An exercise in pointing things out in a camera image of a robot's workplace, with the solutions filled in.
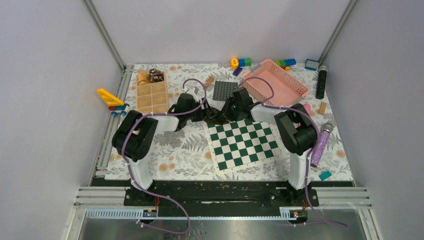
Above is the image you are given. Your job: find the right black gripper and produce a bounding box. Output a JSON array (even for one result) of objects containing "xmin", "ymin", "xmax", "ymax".
[{"xmin": 216, "ymin": 97, "xmax": 243, "ymax": 123}]

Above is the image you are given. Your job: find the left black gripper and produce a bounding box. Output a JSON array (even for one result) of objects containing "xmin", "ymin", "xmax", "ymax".
[{"xmin": 185, "ymin": 97, "xmax": 216, "ymax": 123}]

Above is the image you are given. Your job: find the black key-patterned necktie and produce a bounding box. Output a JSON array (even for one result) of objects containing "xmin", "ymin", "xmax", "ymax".
[{"xmin": 209, "ymin": 107, "xmax": 227, "ymax": 125}]

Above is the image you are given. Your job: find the wooden compartment box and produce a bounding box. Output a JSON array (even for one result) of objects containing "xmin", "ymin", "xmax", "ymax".
[{"xmin": 135, "ymin": 69, "xmax": 170, "ymax": 114}]

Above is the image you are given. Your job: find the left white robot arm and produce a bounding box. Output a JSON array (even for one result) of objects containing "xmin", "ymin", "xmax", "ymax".
[{"xmin": 111, "ymin": 93, "xmax": 216, "ymax": 206}]

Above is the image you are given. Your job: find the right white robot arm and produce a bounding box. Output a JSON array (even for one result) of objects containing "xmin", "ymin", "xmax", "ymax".
[{"xmin": 217, "ymin": 87, "xmax": 319, "ymax": 206}]

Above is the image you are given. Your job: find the grey studded baseplate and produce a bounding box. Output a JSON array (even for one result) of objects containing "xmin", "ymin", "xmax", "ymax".
[{"xmin": 212, "ymin": 81, "xmax": 238, "ymax": 102}]

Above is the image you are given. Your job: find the purple toy brick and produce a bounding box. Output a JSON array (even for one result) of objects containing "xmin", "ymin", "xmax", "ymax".
[{"xmin": 232, "ymin": 66, "xmax": 243, "ymax": 77}]

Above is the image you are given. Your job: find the small wooden arch block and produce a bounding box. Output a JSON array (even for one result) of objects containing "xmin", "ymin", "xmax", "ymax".
[{"xmin": 203, "ymin": 75, "xmax": 215, "ymax": 89}]

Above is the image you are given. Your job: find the green white chessboard mat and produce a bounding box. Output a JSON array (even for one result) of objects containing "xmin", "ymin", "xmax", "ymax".
[{"xmin": 203, "ymin": 120, "xmax": 286, "ymax": 175}]

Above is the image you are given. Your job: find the rolled floral black tie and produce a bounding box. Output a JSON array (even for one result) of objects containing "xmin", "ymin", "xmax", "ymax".
[{"xmin": 149, "ymin": 68, "xmax": 165, "ymax": 83}]

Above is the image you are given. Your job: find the yellow round toy block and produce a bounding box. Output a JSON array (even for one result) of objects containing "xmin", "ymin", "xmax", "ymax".
[{"xmin": 230, "ymin": 57, "xmax": 240, "ymax": 70}]

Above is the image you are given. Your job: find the green toy brick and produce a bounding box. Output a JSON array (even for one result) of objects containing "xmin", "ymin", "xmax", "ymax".
[{"xmin": 244, "ymin": 57, "xmax": 252, "ymax": 66}]

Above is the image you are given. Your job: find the rolled golden tie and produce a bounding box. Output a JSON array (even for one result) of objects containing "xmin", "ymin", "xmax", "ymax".
[{"xmin": 136, "ymin": 72, "xmax": 151, "ymax": 86}]

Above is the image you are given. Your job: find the pink perforated plastic basket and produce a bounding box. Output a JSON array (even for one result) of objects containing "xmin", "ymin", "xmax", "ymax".
[{"xmin": 242, "ymin": 59, "xmax": 310, "ymax": 107}]

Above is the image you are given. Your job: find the multicolour toy brick train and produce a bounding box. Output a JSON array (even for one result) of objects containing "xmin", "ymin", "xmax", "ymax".
[{"xmin": 275, "ymin": 58, "xmax": 297, "ymax": 72}]

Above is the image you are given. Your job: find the pink toy microphone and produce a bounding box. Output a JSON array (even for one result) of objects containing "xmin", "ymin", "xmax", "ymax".
[{"xmin": 303, "ymin": 103, "xmax": 311, "ymax": 114}]

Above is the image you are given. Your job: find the yellow toy ladder vehicle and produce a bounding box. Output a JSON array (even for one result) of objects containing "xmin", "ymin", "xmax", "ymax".
[{"xmin": 96, "ymin": 88, "xmax": 130, "ymax": 117}]

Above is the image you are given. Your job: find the blue grey toy brick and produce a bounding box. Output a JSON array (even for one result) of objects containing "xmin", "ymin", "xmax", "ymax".
[{"xmin": 304, "ymin": 59, "xmax": 320, "ymax": 71}]

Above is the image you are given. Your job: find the small wooden rectangular block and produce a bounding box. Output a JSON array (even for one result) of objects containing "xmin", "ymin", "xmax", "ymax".
[{"xmin": 318, "ymin": 102, "xmax": 327, "ymax": 115}]

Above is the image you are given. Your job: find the black toy microphone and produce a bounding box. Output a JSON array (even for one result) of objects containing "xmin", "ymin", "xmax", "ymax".
[{"xmin": 315, "ymin": 65, "xmax": 328, "ymax": 100}]

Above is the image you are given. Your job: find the purple glitter toy microphone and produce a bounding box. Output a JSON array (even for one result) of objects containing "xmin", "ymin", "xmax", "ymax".
[{"xmin": 310, "ymin": 122, "xmax": 334, "ymax": 168}]

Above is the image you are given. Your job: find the teal small block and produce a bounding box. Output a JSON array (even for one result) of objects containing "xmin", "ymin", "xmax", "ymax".
[{"xmin": 319, "ymin": 170, "xmax": 332, "ymax": 181}]

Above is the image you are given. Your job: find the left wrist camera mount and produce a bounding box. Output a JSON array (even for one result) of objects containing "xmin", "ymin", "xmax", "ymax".
[{"xmin": 183, "ymin": 86, "xmax": 200, "ymax": 102}]

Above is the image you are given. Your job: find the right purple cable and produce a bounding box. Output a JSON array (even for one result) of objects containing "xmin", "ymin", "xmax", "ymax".
[{"xmin": 236, "ymin": 76, "xmax": 349, "ymax": 230}]

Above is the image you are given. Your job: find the purple cable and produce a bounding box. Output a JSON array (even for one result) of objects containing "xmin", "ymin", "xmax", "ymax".
[
  {"xmin": 120, "ymin": 78, "xmax": 192, "ymax": 235},
  {"xmin": 236, "ymin": 76, "xmax": 349, "ymax": 230}
]

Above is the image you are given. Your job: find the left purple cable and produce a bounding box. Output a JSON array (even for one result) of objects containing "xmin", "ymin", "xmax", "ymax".
[{"xmin": 120, "ymin": 78, "xmax": 192, "ymax": 235}]

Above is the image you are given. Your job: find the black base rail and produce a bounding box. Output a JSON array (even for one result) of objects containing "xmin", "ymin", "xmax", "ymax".
[{"xmin": 123, "ymin": 180, "xmax": 306, "ymax": 218}]

